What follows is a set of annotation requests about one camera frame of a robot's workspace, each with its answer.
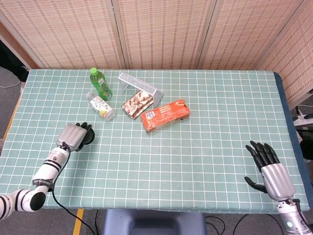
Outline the red white snack bag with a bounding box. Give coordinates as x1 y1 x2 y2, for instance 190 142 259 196
121 90 155 120

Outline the green tea bottle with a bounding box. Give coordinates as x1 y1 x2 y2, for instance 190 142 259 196
89 67 113 101

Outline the green checked tablecloth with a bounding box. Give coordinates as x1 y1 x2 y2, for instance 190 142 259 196
0 69 309 215

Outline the yellow floor tape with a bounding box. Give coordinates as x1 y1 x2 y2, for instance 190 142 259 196
72 208 84 235

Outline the white floor cable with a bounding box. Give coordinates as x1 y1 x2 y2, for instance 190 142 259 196
0 80 20 89

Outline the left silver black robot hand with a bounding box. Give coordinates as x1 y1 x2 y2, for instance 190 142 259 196
56 122 93 152

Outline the orange cardboard box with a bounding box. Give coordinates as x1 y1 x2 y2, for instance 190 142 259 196
140 98 191 134

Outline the clear bottle with printed label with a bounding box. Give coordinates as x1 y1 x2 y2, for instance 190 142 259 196
86 91 116 122

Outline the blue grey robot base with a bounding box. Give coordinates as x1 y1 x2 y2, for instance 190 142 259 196
101 209 207 235

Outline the bamboo folding screen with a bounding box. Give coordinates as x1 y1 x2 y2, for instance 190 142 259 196
0 0 313 110

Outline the black round object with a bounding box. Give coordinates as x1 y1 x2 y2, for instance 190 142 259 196
82 129 96 145

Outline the black floor cable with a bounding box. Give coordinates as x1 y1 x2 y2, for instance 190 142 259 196
204 213 284 235

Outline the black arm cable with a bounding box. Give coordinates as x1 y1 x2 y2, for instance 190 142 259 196
51 141 95 235

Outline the silver perforated metal stand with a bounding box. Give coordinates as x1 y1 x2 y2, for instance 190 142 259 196
118 72 164 108

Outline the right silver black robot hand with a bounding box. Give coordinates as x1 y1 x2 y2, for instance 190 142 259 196
244 140 296 202

